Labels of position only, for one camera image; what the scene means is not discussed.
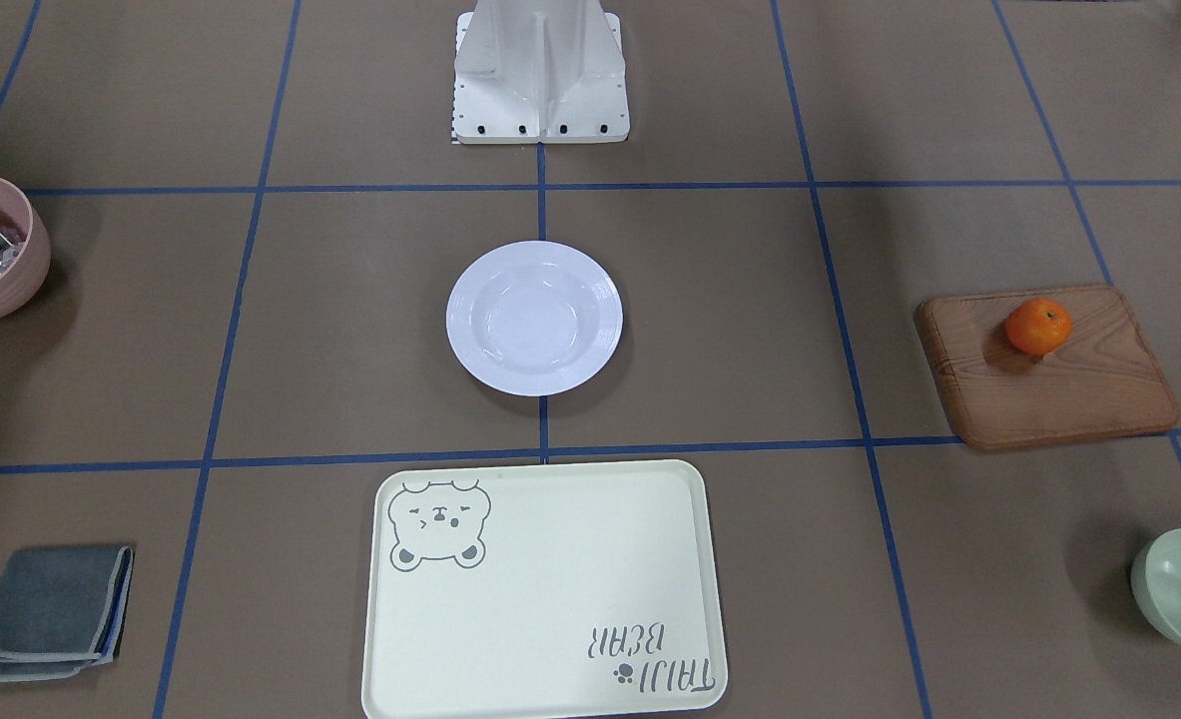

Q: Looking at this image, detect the folded grey cloth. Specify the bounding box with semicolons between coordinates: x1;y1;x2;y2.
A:
0;545;137;684

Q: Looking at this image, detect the wooden cutting board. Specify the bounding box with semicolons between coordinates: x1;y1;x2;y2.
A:
914;285;1181;451

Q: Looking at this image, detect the cream bear print tray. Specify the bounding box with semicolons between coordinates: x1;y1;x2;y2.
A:
360;459;730;718

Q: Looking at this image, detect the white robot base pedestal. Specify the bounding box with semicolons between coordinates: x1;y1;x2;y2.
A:
450;1;631;145

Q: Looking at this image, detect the white round plate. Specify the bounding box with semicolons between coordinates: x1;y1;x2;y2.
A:
445;240;625;397

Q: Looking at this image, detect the pink bowl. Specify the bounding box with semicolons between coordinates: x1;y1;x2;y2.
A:
0;178;53;319

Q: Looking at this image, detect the orange mandarin fruit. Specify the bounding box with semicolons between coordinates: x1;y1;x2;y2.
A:
1001;298;1074;357

